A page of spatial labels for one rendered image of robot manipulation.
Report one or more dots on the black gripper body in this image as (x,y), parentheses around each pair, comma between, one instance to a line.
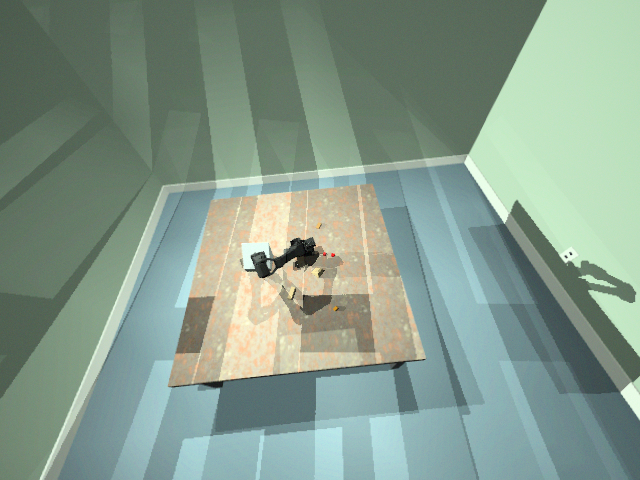
(310,251)

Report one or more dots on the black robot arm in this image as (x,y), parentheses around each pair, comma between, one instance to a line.
(298,248)

